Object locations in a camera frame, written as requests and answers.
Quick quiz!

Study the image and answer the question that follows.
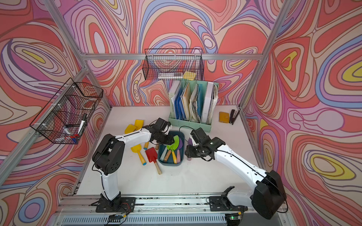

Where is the green trowel yellow handle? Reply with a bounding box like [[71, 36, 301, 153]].
[[164, 143, 177, 164]]

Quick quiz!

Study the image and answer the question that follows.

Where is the green trowel wooden handle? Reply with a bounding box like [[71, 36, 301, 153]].
[[164, 135, 180, 164]]

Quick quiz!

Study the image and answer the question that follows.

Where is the purple trowel pink handle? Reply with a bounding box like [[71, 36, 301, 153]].
[[185, 137, 192, 161], [176, 138, 183, 163]]

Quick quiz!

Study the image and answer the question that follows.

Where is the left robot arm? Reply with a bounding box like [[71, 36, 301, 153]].
[[92, 118, 174, 202]]

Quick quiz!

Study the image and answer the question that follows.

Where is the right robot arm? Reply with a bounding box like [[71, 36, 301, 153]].
[[185, 128, 287, 219]]

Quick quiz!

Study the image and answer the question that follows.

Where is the light green round shovel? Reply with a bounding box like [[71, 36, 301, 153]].
[[143, 142, 150, 150]]

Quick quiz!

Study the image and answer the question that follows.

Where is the red square shovel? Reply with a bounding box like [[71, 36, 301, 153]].
[[145, 147, 162, 175]]

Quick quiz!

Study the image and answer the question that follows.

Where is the teal storage box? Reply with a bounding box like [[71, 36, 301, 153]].
[[157, 131, 186, 166]]

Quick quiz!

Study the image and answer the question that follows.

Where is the yellow round shovel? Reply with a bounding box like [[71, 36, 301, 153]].
[[124, 124, 137, 134]]

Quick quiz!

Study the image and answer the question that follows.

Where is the clear box in basket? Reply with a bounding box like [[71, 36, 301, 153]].
[[157, 73, 183, 80]]

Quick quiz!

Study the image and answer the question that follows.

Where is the blue folder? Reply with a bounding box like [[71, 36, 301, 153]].
[[174, 87, 186, 121]]

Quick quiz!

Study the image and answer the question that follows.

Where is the white book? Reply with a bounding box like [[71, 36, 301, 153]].
[[201, 82, 214, 124]]

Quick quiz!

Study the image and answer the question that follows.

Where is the yellow sticky note pad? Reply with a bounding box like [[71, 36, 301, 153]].
[[219, 112, 230, 123]]

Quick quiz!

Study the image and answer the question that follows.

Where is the black stapler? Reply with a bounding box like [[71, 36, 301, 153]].
[[229, 109, 240, 125]]

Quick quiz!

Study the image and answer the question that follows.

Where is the green file organizer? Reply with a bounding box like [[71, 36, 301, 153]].
[[168, 80, 219, 132]]

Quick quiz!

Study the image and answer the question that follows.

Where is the yellow sponge in basket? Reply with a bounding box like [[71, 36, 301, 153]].
[[183, 71, 197, 81]]

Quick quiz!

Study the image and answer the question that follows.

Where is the black white marker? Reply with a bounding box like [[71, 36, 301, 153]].
[[77, 113, 87, 135]]

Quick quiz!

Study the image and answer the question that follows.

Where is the yellow shovel wooden handle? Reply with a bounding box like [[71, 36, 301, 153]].
[[134, 119, 144, 131]]

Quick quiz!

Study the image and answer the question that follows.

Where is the yellow shovel blue-tipped handle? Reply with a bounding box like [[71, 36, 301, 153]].
[[131, 144, 147, 165]]

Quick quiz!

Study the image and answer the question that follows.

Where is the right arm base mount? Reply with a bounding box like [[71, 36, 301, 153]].
[[206, 186, 248, 213]]

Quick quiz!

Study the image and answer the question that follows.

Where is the back wire basket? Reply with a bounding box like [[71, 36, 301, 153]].
[[142, 48, 204, 81]]

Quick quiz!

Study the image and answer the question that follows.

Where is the wire basket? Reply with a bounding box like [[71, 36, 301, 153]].
[[30, 78, 103, 145], [142, 48, 204, 81]]

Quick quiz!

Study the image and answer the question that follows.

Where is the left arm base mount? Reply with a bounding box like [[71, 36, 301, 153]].
[[90, 194, 136, 213]]

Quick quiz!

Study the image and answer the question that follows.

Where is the left wire basket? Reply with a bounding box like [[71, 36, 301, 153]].
[[30, 78, 103, 145]]

